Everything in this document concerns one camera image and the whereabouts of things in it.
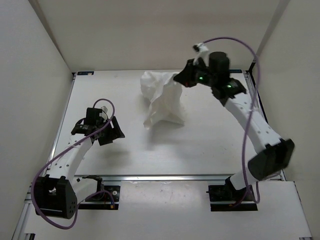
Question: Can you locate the right blue corner label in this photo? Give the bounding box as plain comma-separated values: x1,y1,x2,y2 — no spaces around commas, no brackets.
229,69,242,74

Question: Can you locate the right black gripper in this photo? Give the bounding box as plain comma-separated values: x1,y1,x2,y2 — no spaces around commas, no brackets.
172,59,216,89

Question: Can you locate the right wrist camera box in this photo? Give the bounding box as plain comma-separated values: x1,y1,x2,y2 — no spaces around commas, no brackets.
192,42,210,66

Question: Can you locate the left blue corner label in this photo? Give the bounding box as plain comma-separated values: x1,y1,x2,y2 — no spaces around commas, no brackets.
77,71,95,76

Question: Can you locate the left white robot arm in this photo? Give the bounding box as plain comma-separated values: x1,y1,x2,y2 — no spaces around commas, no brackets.
31,113,125,222

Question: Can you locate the aluminium table frame rail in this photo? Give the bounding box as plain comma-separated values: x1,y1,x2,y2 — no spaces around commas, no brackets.
74,174,233,182

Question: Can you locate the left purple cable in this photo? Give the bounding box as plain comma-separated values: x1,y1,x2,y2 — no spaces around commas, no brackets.
31,98,116,230

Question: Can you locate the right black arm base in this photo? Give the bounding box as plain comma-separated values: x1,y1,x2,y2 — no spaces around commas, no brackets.
206,177,258,212

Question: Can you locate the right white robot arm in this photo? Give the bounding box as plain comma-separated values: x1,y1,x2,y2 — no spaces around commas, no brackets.
173,51,295,200

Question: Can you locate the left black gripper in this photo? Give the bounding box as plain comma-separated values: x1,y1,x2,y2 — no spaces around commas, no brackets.
96,115,125,146

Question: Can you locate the white fabric skirt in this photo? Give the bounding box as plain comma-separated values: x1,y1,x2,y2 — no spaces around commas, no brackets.
140,71,186,129

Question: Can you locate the blue corner label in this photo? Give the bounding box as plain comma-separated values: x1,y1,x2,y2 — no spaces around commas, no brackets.
77,71,95,76
229,69,242,74

